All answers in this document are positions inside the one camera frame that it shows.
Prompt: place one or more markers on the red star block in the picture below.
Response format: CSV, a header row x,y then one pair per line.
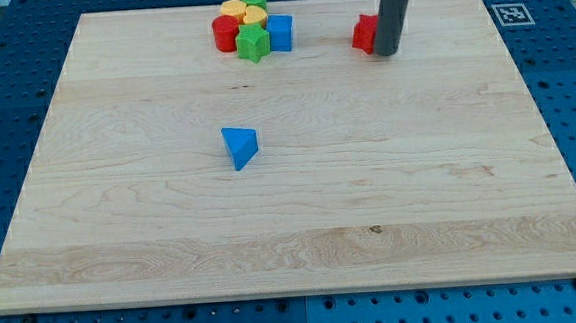
x,y
364,33

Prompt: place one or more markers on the green star block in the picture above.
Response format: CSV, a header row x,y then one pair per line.
x,y
253,42

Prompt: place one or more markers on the blue cube block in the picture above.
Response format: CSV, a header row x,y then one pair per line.
x,y
280,29

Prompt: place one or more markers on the yellow heart block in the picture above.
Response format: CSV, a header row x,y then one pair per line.
x,y
254,14

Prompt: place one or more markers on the blue triangle block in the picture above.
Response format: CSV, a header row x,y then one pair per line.
x,y
241,145

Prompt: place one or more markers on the wooden board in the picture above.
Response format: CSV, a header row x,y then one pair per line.
x,y
428,168

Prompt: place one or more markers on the red cylinder block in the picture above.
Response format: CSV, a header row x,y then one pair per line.
x,y
225,30

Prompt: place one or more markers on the yellow hexagon block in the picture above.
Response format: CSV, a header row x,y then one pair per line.
x,y
235,9

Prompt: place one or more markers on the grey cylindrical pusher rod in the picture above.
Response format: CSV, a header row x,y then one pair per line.
x,y
391,17

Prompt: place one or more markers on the white fiducial marker tag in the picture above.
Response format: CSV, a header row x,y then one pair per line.
x,y
512,14

